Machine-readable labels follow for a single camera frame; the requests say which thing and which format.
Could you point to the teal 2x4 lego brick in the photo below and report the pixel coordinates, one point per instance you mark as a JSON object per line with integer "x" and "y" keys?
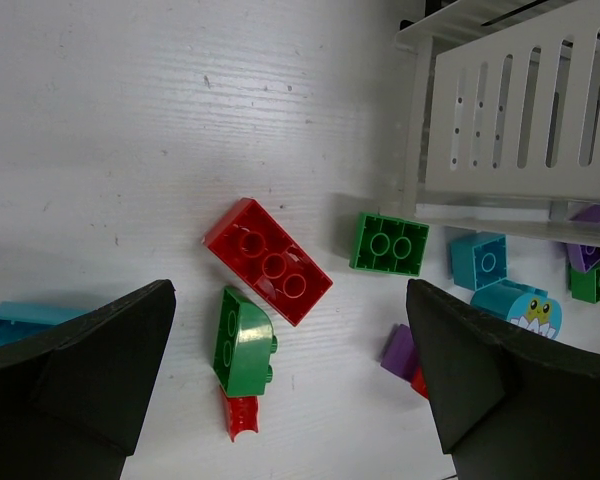
{"x": 21, "y": 320}

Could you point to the red 2x4 lego brick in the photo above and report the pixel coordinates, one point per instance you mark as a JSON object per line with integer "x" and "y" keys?
{"x": 252, "y": 244}

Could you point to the purple 2x2 lego brick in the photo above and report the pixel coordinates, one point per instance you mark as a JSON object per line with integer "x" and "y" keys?
{"x": 584, "y": 253}

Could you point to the green 2x2 lego brick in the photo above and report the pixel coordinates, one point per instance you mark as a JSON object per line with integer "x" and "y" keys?
{"x": 388, "y": 245}

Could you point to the small red curved lego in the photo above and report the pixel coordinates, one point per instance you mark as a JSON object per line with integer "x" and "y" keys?
{"x": 241, "y": 414}

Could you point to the teal round frog lego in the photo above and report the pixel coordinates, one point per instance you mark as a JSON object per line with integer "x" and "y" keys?
{"x": 522, "y": 305}

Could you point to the small teal 2x2 lego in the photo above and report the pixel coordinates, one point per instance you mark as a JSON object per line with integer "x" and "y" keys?
{"x": 478, "y": 260}

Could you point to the red flower lego brick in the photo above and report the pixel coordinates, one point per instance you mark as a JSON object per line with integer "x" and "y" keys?
{"x": 418, "y": 383}

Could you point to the green curved lego brick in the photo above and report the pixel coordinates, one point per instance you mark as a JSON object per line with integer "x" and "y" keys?
{"x": 245, "y": 343}

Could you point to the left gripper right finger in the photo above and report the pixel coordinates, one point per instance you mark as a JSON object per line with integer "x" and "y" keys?
{"x": 507, "y": 403}

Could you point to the white slatted double container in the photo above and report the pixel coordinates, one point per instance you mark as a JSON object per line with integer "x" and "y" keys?
{"x": 504, "y": 127}

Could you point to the purple round printed lego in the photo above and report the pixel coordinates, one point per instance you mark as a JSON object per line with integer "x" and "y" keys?
{"x": 400, "y": 356}

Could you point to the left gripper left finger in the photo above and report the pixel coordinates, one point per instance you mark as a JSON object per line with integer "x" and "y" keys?
{"x": 73, "y": 399}

